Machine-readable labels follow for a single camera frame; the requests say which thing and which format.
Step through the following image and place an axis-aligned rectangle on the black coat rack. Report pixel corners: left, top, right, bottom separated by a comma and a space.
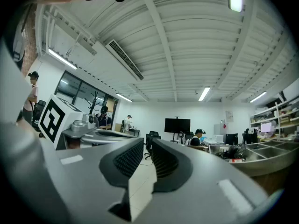
84, 91, 105, 116

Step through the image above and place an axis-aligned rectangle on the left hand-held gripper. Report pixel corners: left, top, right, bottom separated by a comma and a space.
38, 94, 139, 150

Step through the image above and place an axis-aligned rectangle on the black plastic bag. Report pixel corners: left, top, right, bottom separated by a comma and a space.
215, 143, 246, 160

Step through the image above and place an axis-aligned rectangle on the person's black shirt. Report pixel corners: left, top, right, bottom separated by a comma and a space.
3, 3, 33, 71

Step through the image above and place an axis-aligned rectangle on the black television on stand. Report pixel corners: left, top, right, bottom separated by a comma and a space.
164, 116, 191, 142

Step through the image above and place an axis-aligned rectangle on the dark framed window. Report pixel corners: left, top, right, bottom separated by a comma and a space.
55, 70, 119, 120

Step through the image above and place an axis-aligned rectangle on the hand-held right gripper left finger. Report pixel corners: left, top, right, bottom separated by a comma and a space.
41, 137, 144, 224

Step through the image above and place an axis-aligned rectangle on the ceiling air vent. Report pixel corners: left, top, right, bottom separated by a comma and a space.
105, 39, 144, 81

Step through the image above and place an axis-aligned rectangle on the white refrigerator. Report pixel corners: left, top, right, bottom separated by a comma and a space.
214, 122, 229, 142

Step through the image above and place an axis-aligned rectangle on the brown cart bag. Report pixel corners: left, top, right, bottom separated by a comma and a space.
251, 173, 288, 196

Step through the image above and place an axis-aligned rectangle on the white storage shelf unit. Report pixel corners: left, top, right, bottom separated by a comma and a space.
249, 96, 299, 140

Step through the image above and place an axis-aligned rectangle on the stainless steel cart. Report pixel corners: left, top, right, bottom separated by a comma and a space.
208, 140, 299, 177

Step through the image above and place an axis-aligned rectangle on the black cabinet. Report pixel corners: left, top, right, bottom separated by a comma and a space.
225, 133, 239, 146

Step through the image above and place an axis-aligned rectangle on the grey chest harness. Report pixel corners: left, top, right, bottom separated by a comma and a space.
13, 34, 26, 63

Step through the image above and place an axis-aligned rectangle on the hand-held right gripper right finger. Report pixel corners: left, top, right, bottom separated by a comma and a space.
132, 138, 270, 224

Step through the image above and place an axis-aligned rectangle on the black office chair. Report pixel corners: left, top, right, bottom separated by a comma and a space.
144, 131, 162, 160
32, 100, 47, 132
242, 128, 259, 145

